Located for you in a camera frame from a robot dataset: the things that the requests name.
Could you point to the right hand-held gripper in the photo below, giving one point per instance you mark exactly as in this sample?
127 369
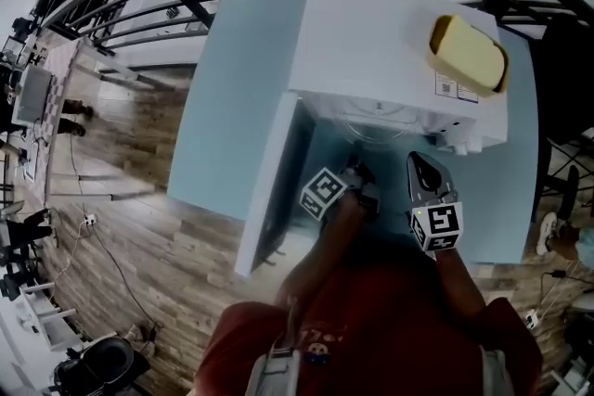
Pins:
441 222

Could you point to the black swivel chair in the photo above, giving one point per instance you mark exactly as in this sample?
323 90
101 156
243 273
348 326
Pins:
102 366

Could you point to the small white microwave oven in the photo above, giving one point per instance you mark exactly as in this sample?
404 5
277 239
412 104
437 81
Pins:
32 95

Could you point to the tan paper bowl with lid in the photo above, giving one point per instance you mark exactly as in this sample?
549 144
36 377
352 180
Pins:
464 53

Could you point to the black mesh office chair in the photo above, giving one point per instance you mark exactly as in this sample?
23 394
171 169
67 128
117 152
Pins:
566 74

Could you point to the person's red shirt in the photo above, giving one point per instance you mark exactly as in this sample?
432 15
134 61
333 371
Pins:
394 329

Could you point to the long checkered table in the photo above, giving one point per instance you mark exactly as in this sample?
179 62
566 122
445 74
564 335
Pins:
53 106

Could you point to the person's left forearm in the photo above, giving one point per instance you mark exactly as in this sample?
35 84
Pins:
325 246

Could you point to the white power strip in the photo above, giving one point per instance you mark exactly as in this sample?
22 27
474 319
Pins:
531 320
90 219

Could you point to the person's right forearm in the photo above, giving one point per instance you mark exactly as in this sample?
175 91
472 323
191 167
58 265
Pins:
457 283

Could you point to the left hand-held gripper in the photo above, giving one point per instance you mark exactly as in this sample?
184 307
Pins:
322 192

